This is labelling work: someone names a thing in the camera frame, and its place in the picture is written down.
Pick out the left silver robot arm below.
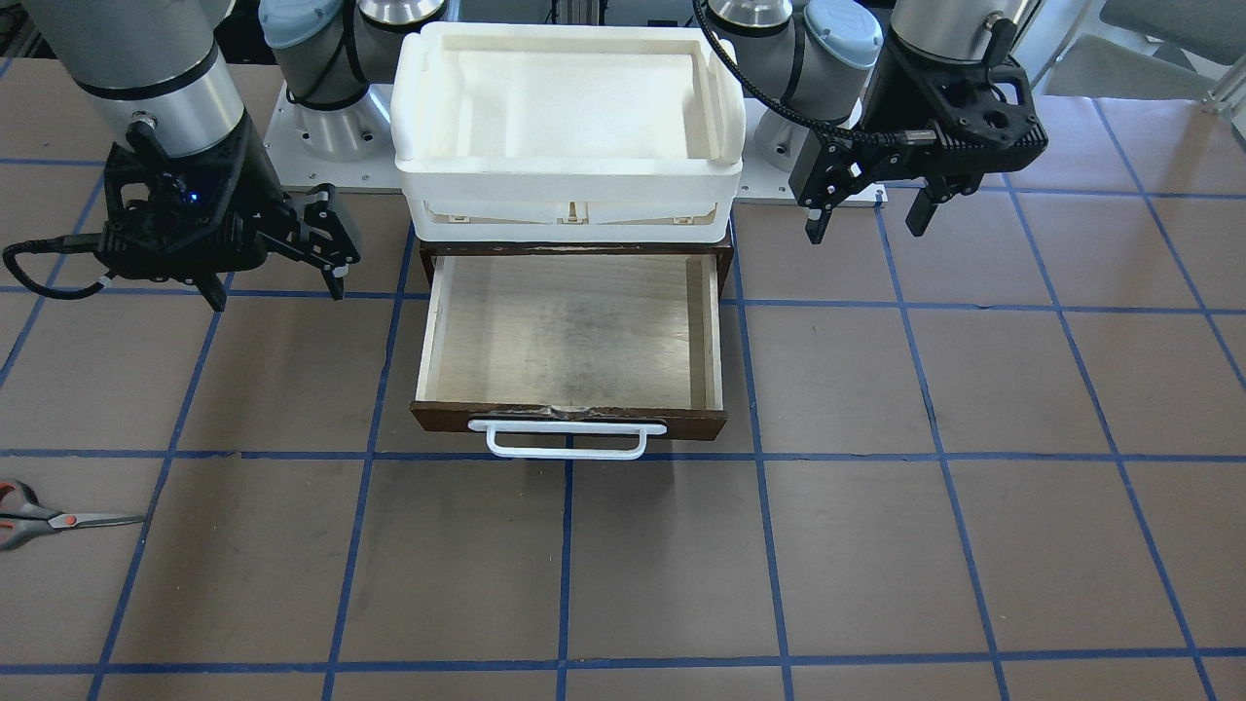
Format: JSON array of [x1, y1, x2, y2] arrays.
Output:
[[693, 1, 1049, 244]]

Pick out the wooden drawer with white handle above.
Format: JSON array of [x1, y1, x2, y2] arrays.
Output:
[[410, 252, 728, 459]]

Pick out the orange grey scissors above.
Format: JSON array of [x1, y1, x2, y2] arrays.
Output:
[[1, 481, 146, 552]]

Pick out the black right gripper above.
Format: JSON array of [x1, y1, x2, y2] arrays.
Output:
[[96, 115, 361, 314]]

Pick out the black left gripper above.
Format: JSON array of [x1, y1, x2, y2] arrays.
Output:
[[790, 39, 1049, 244]]

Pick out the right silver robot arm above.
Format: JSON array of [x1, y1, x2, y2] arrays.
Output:
[[2, 1, 449, 313]]

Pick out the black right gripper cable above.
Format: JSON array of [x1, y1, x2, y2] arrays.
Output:
[[2, 234, 123, 301]]

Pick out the white plastic tray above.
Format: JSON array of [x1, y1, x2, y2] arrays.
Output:
[[390, 22, 748, 243]]

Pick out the grey chair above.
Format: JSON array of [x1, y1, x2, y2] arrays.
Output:
[[1034, 1, 1244, 117]]

